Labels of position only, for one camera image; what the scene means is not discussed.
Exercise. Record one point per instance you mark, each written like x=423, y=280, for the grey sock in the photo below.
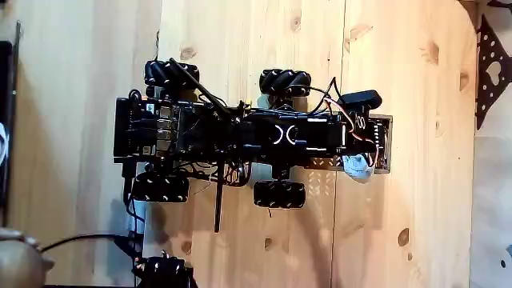
x=358, y=168

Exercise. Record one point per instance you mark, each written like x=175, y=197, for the black antenna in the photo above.
x=197, y=86
x=218, y=200

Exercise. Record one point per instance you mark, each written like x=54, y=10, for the pale blue patterned cloth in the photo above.
x=493, y=184

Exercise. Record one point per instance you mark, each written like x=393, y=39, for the black oval camera box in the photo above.
x=362, y=100

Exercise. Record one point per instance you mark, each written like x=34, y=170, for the black flat device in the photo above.
x=5, y=120

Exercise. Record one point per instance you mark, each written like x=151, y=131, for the black mecanum wheel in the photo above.
x=285, y=82
x=172, y=74
x=279, y=194
x=160, y=188

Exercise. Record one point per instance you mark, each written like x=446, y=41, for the black perforated bracket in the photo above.
x=490, y=48

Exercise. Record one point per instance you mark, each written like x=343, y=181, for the person's hand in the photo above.
x=18, y=264

